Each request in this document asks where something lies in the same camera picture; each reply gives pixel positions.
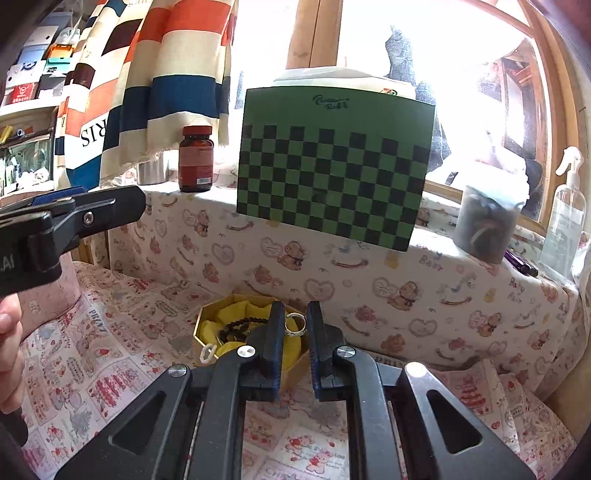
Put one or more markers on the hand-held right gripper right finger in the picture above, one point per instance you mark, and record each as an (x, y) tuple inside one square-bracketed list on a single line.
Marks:
[(315, 341)]

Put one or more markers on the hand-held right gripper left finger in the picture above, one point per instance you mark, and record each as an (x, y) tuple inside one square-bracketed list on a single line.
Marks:
[(277, 341)]

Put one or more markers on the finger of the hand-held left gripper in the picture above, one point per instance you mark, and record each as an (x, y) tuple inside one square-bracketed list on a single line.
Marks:
[(60, 194), (106, 210)]

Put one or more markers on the octagonal box with yellow lining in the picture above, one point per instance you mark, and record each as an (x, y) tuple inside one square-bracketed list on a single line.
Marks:
[(231, 309)]

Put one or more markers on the person's left hand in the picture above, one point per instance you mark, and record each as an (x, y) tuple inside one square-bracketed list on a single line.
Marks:
[(9, 332)]

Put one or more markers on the pink bag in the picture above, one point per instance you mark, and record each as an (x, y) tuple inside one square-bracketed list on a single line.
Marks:
[(69, 286)]

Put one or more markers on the stainless steel cup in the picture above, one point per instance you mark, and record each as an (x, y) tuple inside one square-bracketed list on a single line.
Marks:
[(152, 171)]

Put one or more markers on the brown bottle with red label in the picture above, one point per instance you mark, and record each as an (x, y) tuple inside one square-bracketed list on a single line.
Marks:
[(196, 161)]

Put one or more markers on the cluttered shelf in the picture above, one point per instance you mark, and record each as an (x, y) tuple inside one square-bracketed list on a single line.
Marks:
[(27, 92)]

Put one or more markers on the bear print cloth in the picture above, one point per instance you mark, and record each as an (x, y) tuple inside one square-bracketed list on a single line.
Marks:
[(415, 300)]

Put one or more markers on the striped fabric curtain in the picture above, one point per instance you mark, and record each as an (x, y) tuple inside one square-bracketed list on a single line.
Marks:
[(184, 60)]

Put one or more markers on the green checkered box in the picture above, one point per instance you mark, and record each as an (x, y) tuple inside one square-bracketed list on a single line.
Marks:
[(332, 170)]

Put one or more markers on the clear plastic container, dark contents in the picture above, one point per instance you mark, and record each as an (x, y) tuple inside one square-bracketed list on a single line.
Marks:
[(485, 226)]

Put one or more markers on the purple pen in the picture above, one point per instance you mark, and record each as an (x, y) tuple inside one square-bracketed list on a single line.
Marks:
[(519, 263)]

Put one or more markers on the clear spray bottle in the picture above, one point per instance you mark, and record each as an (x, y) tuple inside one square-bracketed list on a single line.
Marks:
[(561, 230)]

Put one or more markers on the wooden window frame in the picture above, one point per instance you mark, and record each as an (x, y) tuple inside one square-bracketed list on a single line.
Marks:
[(323, 32)]

